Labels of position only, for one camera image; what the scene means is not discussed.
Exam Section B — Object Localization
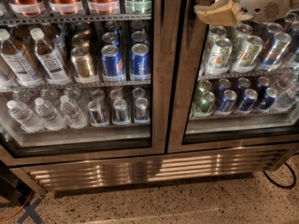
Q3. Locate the blue can bottom right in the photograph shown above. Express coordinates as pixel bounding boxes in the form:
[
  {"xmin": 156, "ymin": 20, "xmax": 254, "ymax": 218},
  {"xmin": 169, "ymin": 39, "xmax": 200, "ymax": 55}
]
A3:
[{"xmin": 236, "ymin": 89, "xmax": 258, "ymax": 114}]

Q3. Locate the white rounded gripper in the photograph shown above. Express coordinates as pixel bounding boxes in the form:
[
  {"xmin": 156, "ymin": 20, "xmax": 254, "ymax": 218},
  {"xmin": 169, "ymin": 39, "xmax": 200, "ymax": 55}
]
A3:
[{"xmin": 194, "ymin": 0, "xmax": 299, "ymax": 26}]

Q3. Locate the white 7Up can right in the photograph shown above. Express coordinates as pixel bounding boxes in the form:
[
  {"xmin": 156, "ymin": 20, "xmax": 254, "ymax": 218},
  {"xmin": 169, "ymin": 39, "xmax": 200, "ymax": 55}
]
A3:
[{"xmin": 231, "ymin": 35, "xmax": 263, "ymax": 73}]

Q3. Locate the white 7Up can left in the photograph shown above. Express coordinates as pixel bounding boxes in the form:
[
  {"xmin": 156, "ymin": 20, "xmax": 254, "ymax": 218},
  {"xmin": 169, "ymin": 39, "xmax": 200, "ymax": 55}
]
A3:
[{"xmin": 205, "ymin": 38, "xmax": 233, "ymax": 76}]

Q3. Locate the front blue Pepsi can left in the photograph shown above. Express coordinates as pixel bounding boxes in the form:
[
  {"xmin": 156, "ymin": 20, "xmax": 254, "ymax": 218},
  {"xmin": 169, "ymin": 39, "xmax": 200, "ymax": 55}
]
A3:
[{"xmin": 101, "ymin": 45, "xmax": 125, "ymax": 82}]

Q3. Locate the blue tape cross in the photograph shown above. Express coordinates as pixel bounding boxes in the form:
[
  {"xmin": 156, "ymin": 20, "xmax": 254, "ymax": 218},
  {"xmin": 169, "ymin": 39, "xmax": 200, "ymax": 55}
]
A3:
[{"xmin": 17, "ymin": 195, "xmax": 45, "ymax": 224}]

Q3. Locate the water bottle middle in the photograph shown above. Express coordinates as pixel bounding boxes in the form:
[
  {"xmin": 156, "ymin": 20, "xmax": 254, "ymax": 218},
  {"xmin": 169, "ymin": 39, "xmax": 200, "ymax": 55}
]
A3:
[{"xmin": 35, "ymin": 98, "xmax": 66, "ymax": 131}]

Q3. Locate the orange cable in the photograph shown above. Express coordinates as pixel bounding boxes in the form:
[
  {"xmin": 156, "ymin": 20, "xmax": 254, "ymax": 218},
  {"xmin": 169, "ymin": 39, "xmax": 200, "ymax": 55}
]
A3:
[{"xmin": 0, "ymin": 189, "xmax": 35, "ymax": 222}]

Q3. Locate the tea bottle white cap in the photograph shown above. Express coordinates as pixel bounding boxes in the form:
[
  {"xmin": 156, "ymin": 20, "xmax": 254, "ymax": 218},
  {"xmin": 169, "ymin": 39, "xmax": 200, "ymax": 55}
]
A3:
[{"xmin": 30, "ymin": 28, "xmax": 68, "ymax": 80}]

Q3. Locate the small silver can left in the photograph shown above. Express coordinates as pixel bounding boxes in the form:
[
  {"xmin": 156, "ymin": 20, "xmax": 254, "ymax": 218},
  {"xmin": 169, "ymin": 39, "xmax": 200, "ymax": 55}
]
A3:
[{"xmin": 88, "ymin": 100, "xmax": 108, "ymax": 127}]

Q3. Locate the tea bottle far left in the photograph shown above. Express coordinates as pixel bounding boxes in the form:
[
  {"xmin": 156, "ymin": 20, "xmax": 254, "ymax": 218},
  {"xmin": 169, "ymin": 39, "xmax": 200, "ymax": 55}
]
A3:
[{"xmin": 0, "ymin": 29, "xmax": 43, "ymax": 88}]

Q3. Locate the water bottle right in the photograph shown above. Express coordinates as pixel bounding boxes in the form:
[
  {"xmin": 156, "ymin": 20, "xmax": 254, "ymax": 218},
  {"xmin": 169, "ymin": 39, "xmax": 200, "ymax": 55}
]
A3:
[{"xmin": 60, "ymin": 95, "xmax": 87, "ymax": 129}]

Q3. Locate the steel fridge door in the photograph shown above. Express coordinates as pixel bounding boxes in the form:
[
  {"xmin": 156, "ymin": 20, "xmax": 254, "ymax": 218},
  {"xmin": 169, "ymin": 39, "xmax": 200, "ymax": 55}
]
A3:
[
  {"xmin": 0, "ymin": 0, "xmax": 176, "ymax": 167},
  {"xmin": 168, "ymin": 0, "xmax": 299, "ymax": 153}
]

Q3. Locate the water bottle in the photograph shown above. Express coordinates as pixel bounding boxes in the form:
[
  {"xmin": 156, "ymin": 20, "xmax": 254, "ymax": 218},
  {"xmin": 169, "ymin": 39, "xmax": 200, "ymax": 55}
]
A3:
[
  {"xmin": 60, "ymin": 95, "xmax": 87, "ymax": 129},
  {"xmin": 7, "ymin": 100, "xmax": 44, "ymax": 133},
  {"xmin": 35, "ymin": 98, "xmax": 66, "ymax": 131}
]

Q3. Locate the front blue Pepsi can right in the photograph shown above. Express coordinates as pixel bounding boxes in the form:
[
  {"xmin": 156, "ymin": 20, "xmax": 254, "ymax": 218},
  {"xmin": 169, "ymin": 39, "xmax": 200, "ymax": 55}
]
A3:
[{"xmin": 130, "ymin": 43, "xmax": 151, "ymax": 80}]

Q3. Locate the small silver can right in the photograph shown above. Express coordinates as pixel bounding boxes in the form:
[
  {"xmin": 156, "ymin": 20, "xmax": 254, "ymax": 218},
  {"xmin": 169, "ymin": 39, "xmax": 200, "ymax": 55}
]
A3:
[{"xmin": 134, "ymin": 97, "xmax": 150, "ymax": 123}]

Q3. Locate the white 7up can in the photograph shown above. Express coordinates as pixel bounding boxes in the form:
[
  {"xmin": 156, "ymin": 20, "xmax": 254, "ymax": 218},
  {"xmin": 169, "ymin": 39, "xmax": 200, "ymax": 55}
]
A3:
[
  {"xmin": 231, "ymin": 35, "xmax": 263, "ymax": 73},
  {"xmin": 205, "ymin": 38, "xmax": 233, "ymax": 76}
]

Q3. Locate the small silver can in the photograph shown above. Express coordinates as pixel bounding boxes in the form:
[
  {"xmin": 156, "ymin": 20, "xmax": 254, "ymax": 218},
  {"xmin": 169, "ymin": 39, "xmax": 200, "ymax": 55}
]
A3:
[
  {"xmin": 112, "ymin": 98, "xmax": 130, "ymax": 125},
  {"xmin": 88, "ymin": 100, "xmax": 108, "ymax": 127},
  {"xmin": 134, "ymin": 97, "xmax": 150, "ymax": 123}
]

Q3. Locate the black power cable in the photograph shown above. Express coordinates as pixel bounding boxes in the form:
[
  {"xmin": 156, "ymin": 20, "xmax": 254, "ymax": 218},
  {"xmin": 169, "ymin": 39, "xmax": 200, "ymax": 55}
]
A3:
[{"xmin": 262, "ymin": 161, "xmax": 298, "ymax": 190}]

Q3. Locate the silver blue can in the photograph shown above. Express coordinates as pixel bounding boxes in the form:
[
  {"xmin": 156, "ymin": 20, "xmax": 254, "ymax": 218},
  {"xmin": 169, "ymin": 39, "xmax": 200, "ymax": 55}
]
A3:
[{"xmin": 259, "ymin": 32, "xmax": 292, "ymax": 71}]

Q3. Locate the steel fridge base grille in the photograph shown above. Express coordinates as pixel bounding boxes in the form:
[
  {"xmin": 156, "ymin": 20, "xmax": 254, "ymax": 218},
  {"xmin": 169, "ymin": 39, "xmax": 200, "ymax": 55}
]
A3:
[{"xmin": 11, "ymin": 142, "xmax": 299, "ymax": 194}]

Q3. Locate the front gold can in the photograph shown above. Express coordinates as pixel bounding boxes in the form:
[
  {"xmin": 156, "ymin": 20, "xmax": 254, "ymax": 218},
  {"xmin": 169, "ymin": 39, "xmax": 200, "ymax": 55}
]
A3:
[{"xmin": 71, "ymin": 47, "xmax": 99, "ymax": 84}]

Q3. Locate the blue pepsi can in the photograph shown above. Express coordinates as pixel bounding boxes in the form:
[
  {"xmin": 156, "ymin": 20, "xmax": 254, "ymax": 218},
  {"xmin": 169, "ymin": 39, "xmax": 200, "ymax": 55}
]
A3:
[
  {"xmin": 130, "ymin": 43, "xmax": 151, "ymax": 80},
  {"xmin": 101, "ymin": 45, "xmax": 125, "ymax": 82}
]

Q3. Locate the green can bottom shelf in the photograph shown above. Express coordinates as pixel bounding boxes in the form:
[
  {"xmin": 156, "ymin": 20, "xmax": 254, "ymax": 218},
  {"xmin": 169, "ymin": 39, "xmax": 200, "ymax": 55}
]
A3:
[{"xmin": 193, "ymin": 91, "xmax": 215, "ymax": 117}]

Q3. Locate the blue can bottom left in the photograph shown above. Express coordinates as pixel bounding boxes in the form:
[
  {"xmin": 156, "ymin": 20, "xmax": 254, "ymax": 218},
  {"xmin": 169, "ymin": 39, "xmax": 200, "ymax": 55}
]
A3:
[{"xmin": 216, "ymin": 90, "xmax": 237, "ymax": 115}]

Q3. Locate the small silver can middle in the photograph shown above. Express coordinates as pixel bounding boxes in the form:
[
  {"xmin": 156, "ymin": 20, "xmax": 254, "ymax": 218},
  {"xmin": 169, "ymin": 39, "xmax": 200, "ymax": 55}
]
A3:
[{"xmin": 112, "ymin": 98, "xmax": 130, "ymax": 125}]

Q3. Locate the water bottle left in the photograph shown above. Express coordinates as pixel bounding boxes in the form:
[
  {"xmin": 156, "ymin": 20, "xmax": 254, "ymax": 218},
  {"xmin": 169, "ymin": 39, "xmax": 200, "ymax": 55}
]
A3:
[{"xmin": 7, "ymin": 100, "xmax": 44, "ymax": 133}]

